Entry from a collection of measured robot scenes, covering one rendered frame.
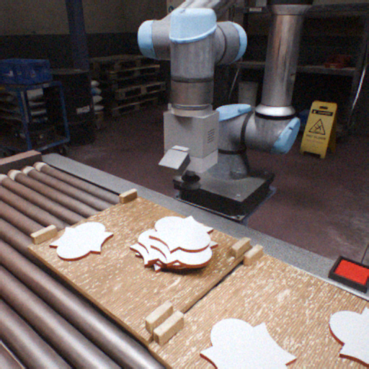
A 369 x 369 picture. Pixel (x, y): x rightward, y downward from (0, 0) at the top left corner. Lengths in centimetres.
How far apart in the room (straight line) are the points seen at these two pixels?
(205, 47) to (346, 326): 52
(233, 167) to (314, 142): 313
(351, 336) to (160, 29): 66
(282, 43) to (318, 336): 70
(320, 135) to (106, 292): 370
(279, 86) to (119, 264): 64
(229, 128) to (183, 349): 69
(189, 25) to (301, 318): 54
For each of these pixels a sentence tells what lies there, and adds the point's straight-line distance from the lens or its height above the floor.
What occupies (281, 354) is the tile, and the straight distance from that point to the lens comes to 62.
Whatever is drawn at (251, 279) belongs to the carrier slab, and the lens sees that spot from 75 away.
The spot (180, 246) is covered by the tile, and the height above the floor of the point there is 99.
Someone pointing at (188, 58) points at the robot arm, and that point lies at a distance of 59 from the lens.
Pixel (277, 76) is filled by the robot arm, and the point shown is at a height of 129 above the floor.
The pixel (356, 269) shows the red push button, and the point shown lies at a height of 93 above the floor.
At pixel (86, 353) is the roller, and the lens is 66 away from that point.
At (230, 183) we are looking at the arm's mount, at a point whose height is 95.
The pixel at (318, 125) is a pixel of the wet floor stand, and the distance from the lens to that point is 422.
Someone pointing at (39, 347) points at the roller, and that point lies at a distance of 69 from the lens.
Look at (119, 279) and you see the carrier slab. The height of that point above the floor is 94.
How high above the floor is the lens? 142
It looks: 25 degrees down
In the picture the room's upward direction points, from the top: straight up
